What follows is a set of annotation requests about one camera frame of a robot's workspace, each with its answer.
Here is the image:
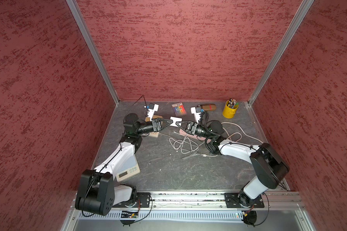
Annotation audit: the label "left aluminium corner post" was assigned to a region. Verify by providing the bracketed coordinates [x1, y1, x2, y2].
[66, 0, 120, 105]

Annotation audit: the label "pens in cup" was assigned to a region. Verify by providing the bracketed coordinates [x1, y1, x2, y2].
[227, 98, 237, 109]

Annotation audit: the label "small white square box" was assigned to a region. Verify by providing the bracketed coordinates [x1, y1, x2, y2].
[170, 116, 182, 127]

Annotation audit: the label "rainbow highlighter pack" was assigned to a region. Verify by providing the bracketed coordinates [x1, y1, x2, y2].
[172, 102, 187, 117]

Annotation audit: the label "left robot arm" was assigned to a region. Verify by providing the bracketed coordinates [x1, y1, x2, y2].
[75, 113, 173, 216]

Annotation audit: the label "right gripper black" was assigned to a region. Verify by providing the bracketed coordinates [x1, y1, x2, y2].
[177, 119, 215, 140]

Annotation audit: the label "pink power strip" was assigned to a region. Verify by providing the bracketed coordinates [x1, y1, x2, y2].
[179, 129, 205, 141]

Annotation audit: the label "beige wooden-top electronic scale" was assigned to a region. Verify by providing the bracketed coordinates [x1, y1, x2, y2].
[145, 115, 163, 138]

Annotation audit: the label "white USB cable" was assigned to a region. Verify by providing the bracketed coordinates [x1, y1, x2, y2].
[168, 135, 200, 154]

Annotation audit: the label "white grey kitchen scale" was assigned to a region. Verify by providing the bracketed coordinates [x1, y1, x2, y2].
[116, 155, 140, 182]

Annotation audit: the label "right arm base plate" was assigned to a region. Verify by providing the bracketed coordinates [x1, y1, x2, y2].
[224, 192, 265, 209]

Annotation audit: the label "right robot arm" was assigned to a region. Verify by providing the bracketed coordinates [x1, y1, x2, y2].
[175, 120, 290, 208]

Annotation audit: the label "brown plaid pencil case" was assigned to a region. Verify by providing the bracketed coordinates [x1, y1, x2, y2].
[200, 104, 216, 111]

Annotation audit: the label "aluminium front rail frame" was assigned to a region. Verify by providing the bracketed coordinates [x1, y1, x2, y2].
[61, 191, 316, 231]

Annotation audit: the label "aluminium corner post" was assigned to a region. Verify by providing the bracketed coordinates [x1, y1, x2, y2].
[248, 0, 314, 107]
[66, 0, 120, 105]

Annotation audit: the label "right aluminium corner post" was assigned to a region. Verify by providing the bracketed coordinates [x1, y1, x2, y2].
[248, 0, 314, 107]

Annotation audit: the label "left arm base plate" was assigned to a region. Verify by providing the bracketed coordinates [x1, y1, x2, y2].
[113, 192, 151, 209]

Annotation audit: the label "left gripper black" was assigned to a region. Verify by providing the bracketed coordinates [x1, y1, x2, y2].
[136, 117, 173, 135]

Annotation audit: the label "pink power strip cord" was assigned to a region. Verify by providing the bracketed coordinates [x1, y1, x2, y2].
[219, 122, 267, 145]

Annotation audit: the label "yellow pen cup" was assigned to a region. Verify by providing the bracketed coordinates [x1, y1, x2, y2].
[222, 101, 239, 119]

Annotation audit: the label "grey thin cable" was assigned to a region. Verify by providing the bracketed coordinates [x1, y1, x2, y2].
[181, 148, 219, 161]

